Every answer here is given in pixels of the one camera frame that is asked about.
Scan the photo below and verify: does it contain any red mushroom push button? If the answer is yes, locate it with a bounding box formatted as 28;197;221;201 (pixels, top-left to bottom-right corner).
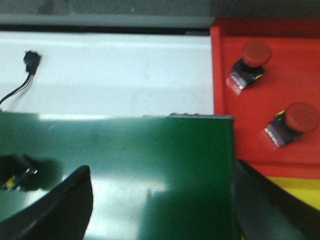
226;39;273;95
264;102;320;148

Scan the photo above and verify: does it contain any aluminium conveyor frame rail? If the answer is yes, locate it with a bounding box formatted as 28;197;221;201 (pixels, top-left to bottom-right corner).
143;112;235;123

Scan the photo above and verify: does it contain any yellow plastic tray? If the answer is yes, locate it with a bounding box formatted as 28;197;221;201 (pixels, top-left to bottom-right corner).
241;177;320;240

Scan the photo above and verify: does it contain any green conveyor belt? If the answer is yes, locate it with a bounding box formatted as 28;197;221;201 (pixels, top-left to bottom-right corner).
0;112;240;240

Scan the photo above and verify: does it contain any black sensor with cable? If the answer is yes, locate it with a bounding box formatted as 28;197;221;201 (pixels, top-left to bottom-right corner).
0;50;42;105

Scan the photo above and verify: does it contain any grey speckled right countertop slab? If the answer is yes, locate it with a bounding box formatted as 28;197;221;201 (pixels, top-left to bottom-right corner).
0;0;320;28

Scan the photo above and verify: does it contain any red plastic tray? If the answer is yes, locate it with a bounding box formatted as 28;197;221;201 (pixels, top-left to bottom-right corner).
210;18;320;179

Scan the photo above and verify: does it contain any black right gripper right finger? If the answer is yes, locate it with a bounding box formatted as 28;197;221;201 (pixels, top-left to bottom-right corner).
231;159;320;240

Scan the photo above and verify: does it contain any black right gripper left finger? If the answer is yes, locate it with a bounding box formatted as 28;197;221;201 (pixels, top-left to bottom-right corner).
0;165;94;240

